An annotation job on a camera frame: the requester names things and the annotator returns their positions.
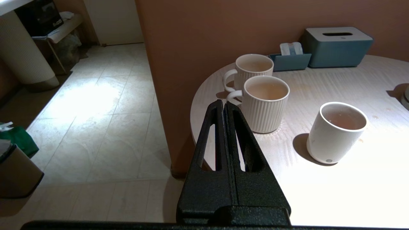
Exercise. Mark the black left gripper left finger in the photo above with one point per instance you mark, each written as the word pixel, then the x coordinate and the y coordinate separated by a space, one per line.
pixel 204 191

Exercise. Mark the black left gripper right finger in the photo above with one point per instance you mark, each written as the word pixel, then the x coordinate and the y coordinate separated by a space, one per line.
pixel 262 191

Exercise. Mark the white ribbed mug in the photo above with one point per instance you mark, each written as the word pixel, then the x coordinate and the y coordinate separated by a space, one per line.
pixel 265 108
pixel 252 65

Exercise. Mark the small grey sachet holder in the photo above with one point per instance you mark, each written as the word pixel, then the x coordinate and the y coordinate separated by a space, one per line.
pixel 289 63

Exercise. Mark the white sachet packets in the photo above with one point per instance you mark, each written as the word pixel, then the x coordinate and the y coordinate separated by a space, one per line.
pixel 290 48

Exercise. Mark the grey blue tissue box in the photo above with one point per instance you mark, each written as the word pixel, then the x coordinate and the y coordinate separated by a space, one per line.
pixel 335 51

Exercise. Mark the grey round kettle base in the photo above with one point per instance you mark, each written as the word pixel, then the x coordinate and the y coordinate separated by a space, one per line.
pixel 405 104

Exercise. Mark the brown waste bin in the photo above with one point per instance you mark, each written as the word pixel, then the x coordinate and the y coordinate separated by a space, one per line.
pixel 17 174

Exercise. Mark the green bag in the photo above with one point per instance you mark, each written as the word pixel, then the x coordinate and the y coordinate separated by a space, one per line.
pixel 19 140

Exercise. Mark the grey plastic bag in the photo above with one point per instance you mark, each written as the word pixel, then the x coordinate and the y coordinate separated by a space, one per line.
pixel 67 48

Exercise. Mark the white metal-leg rack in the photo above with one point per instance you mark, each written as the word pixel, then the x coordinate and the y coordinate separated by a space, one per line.
pixel 65 28

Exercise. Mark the black box appliance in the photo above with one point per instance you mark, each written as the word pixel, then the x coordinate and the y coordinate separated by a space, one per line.
pixel 38 17

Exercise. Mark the white ribbed sink pedestal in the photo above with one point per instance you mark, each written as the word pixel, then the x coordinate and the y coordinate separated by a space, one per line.
pixel 22 51

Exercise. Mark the white pedestal sink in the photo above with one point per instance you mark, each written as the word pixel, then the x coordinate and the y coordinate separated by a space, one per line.
pixel 9 4

